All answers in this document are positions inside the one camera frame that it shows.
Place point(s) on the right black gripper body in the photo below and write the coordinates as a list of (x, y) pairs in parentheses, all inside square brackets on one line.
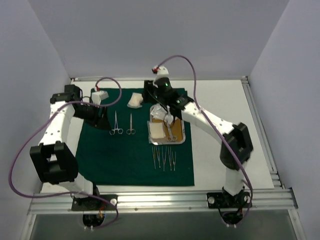
[(163, 105)]

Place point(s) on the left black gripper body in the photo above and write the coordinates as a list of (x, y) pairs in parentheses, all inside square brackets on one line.
[(97, 115)]

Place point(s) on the white gauze pad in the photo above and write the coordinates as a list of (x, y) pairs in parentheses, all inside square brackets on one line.
[(156, 130), (135, 101)]

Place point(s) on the silver instrument tray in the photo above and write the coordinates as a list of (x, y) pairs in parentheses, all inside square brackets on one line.
[(163, 131)]

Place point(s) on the green surgical cloth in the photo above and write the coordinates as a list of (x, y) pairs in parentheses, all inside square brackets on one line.
[(127, 160)]

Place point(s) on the curved pointed silver tweezers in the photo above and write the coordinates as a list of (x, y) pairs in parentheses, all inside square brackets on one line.
[(157, 150)]

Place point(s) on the serrated silver tissue forceps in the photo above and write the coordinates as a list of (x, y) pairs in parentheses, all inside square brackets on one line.
[(174, 158)]

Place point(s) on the small pointed silver scissors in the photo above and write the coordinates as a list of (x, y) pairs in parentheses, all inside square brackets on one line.
[(171, 137)]

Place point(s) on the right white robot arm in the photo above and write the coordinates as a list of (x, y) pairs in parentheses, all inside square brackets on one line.
[(235, 140)]

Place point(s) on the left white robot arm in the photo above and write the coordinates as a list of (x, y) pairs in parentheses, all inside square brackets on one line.
[(53, 160)]

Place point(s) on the foil packet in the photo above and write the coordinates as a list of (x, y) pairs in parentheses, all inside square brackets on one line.
[(159, 114)]

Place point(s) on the tan silicone suture pad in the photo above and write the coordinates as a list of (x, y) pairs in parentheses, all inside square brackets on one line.
[(177, 128)]

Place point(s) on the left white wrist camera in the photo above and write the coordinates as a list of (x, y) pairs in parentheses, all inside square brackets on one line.
[(98, 96)]

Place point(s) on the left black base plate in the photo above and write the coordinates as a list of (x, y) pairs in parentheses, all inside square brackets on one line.
[(92, 204)]

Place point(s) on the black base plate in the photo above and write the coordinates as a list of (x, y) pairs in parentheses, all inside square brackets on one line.
[(223, 200), (92, 204)]

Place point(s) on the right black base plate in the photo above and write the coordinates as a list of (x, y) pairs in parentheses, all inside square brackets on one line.
[(223, 200)]

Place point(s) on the aluminium right side rail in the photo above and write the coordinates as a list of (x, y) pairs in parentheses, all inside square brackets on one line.
[(263, 140)]

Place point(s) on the aluminium rail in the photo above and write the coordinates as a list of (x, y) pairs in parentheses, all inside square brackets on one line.
[(165, 202), (263, 140)]

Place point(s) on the aluminium front rail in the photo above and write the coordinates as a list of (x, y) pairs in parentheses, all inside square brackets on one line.
[(165, 202)]

